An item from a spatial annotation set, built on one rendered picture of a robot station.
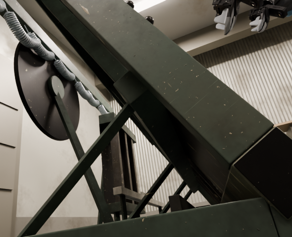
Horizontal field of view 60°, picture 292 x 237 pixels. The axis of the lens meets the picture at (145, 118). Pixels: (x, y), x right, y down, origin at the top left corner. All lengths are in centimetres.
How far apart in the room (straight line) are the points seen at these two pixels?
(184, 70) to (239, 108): 14
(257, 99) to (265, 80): 38
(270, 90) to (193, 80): 419
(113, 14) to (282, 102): 410
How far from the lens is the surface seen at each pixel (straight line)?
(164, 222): 47
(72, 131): 179
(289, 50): 508
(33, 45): 184
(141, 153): 477
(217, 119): 50
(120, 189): 146
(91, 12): 74
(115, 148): 225
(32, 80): 183
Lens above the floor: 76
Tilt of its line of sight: 24 degrees up
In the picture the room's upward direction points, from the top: 9 degrees counter-clockwise
